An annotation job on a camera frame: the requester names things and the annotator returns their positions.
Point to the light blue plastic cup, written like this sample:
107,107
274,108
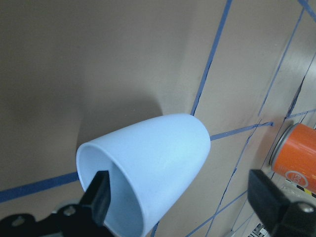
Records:
150,164

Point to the orange can with silver lid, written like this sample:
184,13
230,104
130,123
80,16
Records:
294,156

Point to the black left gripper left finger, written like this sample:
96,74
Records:
96,199

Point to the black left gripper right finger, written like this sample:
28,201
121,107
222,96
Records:
268,202

